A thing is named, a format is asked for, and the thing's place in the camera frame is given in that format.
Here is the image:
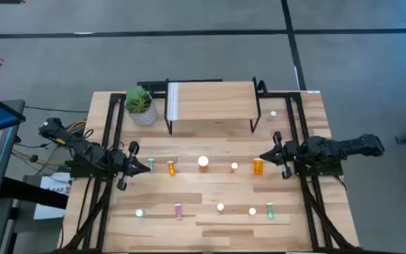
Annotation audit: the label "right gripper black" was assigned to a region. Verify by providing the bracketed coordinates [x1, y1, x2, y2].
[259, 131, 308, 180]

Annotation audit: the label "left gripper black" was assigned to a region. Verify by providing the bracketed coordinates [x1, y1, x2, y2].
[109, 140, 152, 192]

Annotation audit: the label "large orange medicine bottle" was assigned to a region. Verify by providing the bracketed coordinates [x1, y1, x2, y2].
[197, 155, 210, 174]
[252, 157, 265, 176]

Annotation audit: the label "wooden shelf black legs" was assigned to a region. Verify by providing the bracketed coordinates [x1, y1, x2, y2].
[163, 80, 262, 135]

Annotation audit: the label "succulent in patterned pot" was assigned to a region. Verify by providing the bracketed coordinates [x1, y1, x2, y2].
[124, 85, 159, 127]

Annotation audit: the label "white printed paper sheet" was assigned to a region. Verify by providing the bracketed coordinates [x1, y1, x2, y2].
[33, 171, 73, 220]

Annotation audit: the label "black power strip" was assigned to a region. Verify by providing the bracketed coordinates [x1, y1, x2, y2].
[137, 80, 169, 94]

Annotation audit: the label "black stand beam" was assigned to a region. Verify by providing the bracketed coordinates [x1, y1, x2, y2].
[0, 176, 70, 210]

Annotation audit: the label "black aluminium rig frame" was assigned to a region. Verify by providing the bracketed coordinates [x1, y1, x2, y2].
[59, 79, 357, 253]

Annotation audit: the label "thin black floor cable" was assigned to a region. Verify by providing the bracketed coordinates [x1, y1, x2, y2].
[24, 104, 90, 114]

